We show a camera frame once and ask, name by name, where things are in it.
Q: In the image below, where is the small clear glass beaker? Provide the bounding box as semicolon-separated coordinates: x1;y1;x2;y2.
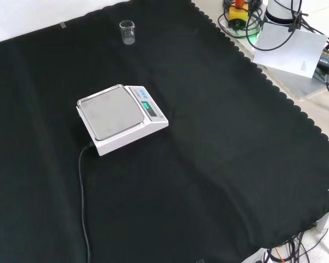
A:
119;20;137;46

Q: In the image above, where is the black bench cloth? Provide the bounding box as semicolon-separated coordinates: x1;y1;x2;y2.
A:
0;0;329;263

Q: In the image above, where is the white electronic balance steel pan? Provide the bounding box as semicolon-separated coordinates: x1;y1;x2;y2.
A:
76;84;169;157

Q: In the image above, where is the yellow stop button box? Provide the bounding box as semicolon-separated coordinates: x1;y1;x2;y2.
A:
228;0;249;30

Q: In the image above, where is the pale white board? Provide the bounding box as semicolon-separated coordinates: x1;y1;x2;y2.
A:
252;22;329;79

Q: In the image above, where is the black power adapter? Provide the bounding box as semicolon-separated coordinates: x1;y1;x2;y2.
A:
316;47;329;74

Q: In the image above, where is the black balance power cable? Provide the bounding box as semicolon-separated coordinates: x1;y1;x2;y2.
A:
78;142;95;263

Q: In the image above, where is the grey metal base plate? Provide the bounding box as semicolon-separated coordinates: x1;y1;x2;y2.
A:
258;63;329;100

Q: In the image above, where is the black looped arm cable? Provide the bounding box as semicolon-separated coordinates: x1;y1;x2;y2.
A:
245;0;305;52

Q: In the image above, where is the orange cable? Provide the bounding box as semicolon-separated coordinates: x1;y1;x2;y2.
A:
273;247;286;263

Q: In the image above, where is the white bench bracket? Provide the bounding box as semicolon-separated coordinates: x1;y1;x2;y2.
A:
316;204;329;234

